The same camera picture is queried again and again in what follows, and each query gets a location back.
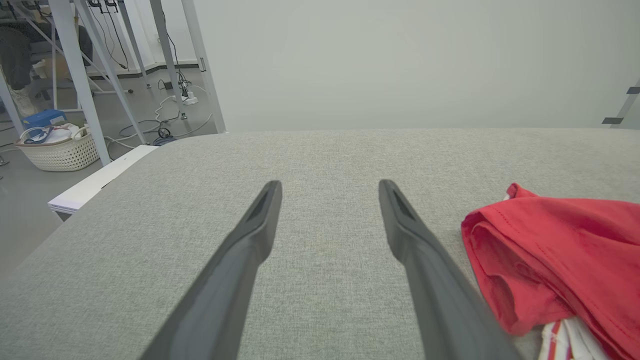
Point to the red Bulls basketball jersey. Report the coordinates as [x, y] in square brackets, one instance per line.
[550, 250]

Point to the person in dark trousers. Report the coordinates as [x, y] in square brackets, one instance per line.
[12, 55]

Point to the white woven laundry basket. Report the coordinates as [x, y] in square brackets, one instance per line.
[60, 155]

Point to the blue box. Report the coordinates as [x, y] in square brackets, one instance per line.
[45, 117]

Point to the white metal frame leg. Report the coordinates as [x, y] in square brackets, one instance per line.
[117, 86]
[168, 60]
[134, 45]
[206, 75]
[80, 85]
[10, 107]

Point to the white power strip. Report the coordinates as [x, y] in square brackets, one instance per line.
[190, 99]

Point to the white flat panel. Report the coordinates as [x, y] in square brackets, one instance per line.
[100, 180]

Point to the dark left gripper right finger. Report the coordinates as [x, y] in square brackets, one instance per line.
[445, 310]

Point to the grey metal stand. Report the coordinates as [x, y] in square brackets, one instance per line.
[612, 120]

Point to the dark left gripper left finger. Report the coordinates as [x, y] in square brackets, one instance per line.
[220, 300]

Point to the white clothes pile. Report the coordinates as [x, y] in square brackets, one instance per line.
[57, 134]

